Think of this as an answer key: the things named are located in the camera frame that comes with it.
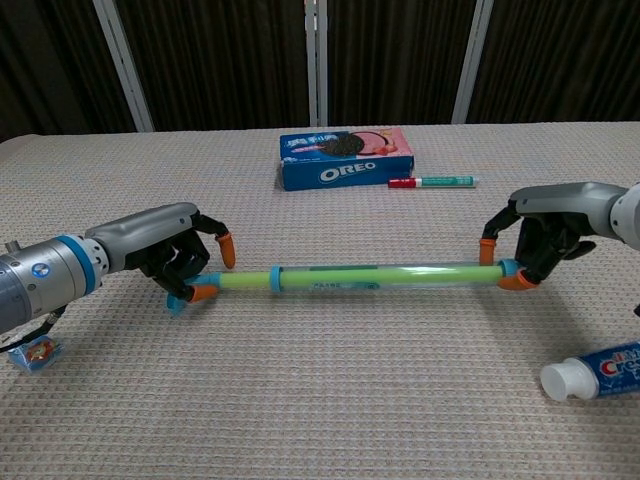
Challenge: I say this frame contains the green marker red cap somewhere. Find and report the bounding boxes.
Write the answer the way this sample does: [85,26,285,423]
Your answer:
[387,174,482,190]

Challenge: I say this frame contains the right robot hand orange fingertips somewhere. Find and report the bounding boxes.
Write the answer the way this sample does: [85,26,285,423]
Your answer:
[478,181,627,292]

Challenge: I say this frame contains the long green plastic tube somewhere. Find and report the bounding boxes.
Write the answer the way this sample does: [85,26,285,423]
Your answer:
[167,258,526,319]

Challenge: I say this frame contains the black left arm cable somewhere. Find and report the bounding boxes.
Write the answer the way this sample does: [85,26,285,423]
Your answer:
[0,304,67,352]

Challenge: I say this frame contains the blue pink Oreo box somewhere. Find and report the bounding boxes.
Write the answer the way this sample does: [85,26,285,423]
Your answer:
[278,126,416,193]

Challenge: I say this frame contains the small wrapped candy packet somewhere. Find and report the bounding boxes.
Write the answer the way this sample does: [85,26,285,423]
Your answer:
[7,335,68,376]

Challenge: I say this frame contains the woven beige tablecloth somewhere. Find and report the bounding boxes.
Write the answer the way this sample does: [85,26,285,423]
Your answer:
[0,121,640,480]

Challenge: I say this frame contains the blue Crest toothpaste tube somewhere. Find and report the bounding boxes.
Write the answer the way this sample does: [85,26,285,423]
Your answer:
[539,339,640,402]

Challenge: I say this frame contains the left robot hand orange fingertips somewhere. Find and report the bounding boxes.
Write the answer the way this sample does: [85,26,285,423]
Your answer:
[85,201,237,304]

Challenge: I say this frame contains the white aluminium screen post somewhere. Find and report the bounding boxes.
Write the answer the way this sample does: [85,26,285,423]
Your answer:
[450,0,495,125]
[303,0,330,127]
[91,0,155,133]

